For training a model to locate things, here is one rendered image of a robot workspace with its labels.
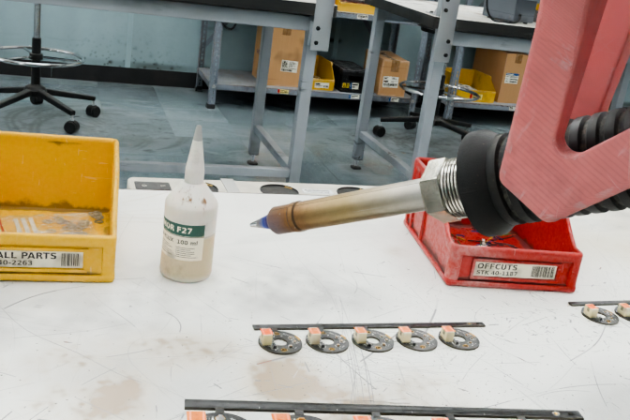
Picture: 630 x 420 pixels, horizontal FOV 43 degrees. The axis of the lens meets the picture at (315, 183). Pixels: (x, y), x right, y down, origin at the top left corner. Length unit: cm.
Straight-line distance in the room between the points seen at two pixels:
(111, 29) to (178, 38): 38
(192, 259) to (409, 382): 16
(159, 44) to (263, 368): 427
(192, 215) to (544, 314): 24
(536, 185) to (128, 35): 449
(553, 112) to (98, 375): 30
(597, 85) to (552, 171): 3
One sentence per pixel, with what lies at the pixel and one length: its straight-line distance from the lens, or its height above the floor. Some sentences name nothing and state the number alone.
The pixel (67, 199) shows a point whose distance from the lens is 61.
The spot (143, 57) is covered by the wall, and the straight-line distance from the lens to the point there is 467.
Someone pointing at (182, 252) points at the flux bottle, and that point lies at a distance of 50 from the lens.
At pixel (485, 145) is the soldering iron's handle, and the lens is 18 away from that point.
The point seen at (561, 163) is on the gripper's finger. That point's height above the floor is 94.
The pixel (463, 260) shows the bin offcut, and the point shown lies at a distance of 56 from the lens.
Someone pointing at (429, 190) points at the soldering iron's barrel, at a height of 92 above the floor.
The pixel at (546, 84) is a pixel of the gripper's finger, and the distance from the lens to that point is 16.
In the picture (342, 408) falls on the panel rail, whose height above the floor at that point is 81.
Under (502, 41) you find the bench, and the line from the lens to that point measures 294.
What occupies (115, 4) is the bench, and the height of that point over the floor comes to 68.
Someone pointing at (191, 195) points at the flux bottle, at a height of 81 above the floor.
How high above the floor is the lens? 97
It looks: 18 degrees down
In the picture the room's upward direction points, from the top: 8 degrees clockwise
